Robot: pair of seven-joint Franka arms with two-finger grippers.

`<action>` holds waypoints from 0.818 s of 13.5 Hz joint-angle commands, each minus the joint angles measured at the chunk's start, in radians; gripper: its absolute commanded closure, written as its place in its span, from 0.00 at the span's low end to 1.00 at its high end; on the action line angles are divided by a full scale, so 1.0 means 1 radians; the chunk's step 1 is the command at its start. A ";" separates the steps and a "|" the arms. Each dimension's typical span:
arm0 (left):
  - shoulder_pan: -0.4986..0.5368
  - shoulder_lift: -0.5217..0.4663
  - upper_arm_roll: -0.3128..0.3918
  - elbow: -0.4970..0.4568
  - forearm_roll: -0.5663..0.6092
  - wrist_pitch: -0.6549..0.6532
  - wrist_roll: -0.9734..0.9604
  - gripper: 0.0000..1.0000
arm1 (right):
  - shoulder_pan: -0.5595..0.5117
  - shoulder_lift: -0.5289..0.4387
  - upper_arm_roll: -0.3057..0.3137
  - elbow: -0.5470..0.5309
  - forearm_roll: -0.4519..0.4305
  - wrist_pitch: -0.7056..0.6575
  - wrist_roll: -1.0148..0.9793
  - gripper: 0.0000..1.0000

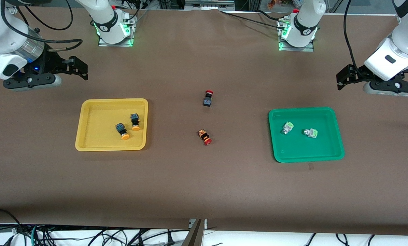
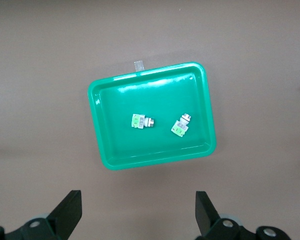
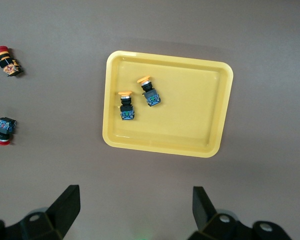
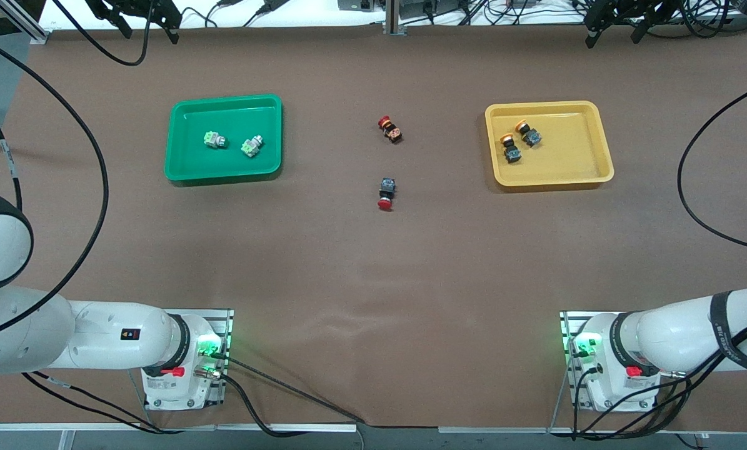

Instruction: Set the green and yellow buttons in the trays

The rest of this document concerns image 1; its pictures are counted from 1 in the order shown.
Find black cable on table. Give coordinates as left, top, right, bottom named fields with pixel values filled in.
left=219, top=10, right=286, bottom=27

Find brown table cloth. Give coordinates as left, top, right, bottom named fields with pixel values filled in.
left=0, top=6, right=408, bottom=236

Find grey background device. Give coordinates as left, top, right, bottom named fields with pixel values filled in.
left=185, top=0, right=235, bottom=9

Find colourful background object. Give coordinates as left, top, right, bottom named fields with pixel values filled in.
left=267, top=0, right=295, bottom=9

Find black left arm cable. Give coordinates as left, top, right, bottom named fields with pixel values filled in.
left=343, top=0, right=358, bottom=67

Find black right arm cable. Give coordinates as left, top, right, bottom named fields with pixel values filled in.
left=1, top=0, right=83, bottom=52

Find black floor cable bundle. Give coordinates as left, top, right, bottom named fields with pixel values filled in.
left=0, top=224, right=191, bottom=246

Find green floor cable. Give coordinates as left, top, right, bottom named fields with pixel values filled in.
left=31, top=224, right=41, bottom=246

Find yellow plastic tray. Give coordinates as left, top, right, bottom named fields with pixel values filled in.
left=75, top=99, right=149, bottom=151

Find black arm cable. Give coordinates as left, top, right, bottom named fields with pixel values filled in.
left=343, top=0, right=358, bottom=67
left=1, top=0, right=83, bottom=52

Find red button orange body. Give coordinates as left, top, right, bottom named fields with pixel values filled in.
left=197, top=129, right=213, bottom=146

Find black floor cables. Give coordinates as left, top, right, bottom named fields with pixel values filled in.
left=306, top=233, right=376, bottom=246

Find green plastic tray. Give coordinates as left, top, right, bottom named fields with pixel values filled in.
left=268, top=107, right=345, bottom=163

